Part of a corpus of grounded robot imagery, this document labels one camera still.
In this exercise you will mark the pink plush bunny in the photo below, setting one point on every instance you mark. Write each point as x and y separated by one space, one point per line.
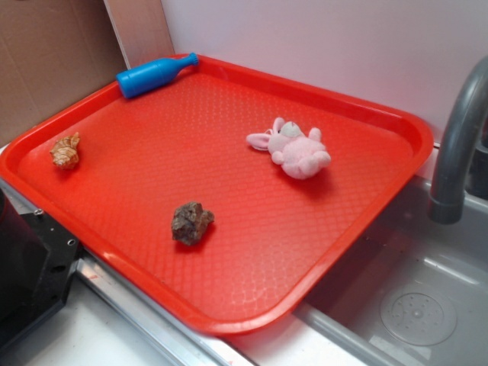
299 155

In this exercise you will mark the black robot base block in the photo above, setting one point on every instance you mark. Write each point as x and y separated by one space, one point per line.
38 260

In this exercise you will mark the orange striped seashell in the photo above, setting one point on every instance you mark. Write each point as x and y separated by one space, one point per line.
64 153

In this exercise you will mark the red plastic tray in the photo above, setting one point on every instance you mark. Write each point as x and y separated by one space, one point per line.
273 236

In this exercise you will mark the grey plastic toy sink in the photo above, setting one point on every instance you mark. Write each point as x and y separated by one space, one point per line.
409 291

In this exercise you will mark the blue plastic toy bottle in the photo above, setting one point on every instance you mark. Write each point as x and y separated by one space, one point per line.
154 74

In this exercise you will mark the brown cardboard panel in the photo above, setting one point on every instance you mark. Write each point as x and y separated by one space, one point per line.
53 54

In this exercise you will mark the grey toy faucet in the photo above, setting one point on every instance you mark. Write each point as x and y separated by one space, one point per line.
461 165

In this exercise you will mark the brown rock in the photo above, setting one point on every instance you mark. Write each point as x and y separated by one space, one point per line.
190 223

